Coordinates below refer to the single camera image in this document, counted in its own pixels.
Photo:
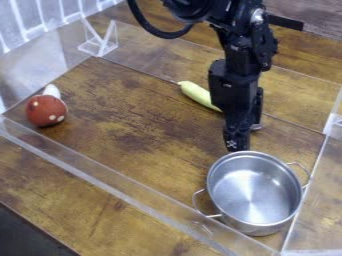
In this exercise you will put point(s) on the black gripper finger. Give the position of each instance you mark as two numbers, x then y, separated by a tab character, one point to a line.
236	135

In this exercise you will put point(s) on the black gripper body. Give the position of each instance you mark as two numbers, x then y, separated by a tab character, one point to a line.
236	95

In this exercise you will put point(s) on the green handled metal spoon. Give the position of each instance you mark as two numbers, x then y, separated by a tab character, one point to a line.
197	94

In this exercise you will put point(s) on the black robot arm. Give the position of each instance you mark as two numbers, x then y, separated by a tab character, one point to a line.
240	24

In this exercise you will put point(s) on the stainless steel pot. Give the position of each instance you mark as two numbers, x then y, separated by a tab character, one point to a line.
252	192

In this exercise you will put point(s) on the black strip on table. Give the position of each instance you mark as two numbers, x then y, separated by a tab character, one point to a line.
285	22

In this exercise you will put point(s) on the red toy mushroom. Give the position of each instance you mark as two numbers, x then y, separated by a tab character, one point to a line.
45	109

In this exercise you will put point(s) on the clear acrylic triangular bracket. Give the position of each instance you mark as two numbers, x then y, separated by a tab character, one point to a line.
98	45

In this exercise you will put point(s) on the clear acrylic enclosure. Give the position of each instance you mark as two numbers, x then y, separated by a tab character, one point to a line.
110	181

